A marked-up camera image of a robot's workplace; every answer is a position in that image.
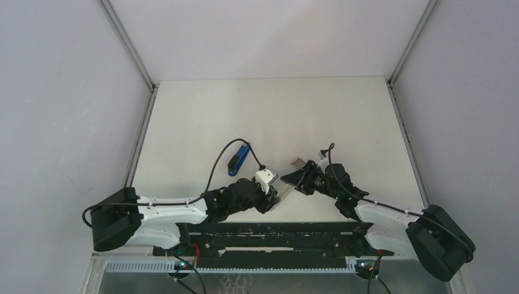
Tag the right green circuit board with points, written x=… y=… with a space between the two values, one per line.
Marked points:
x=366 y=267

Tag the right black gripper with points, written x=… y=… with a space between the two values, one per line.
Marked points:
x=302 y=179

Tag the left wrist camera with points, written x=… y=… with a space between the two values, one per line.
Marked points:
x=265 y=178

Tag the silver white stapler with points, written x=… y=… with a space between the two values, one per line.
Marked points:
x=283 y=190

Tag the left aluminium frame post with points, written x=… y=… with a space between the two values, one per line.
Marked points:
x=124 y=38

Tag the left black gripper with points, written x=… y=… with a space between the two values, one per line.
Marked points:
x=267 y=201

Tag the aluminium frame post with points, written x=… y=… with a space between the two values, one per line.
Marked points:
x=124 y=38
x=391 y=84

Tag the blue black stapler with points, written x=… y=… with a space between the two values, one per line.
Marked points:
x=236 y=161

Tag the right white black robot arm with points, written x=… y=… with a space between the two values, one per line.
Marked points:
x=427 y=235

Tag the staple box tray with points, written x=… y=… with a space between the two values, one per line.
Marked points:
x=298 y=163

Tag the green circuit board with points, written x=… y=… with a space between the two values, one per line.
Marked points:
x=183 y=266
x=366 y=267

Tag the right aluminium frame post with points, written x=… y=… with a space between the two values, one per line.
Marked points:
x=391 y=84

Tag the left green circuit board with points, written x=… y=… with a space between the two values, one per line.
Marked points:
x=183 y=266

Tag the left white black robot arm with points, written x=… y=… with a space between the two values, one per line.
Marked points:
x=125 y=218

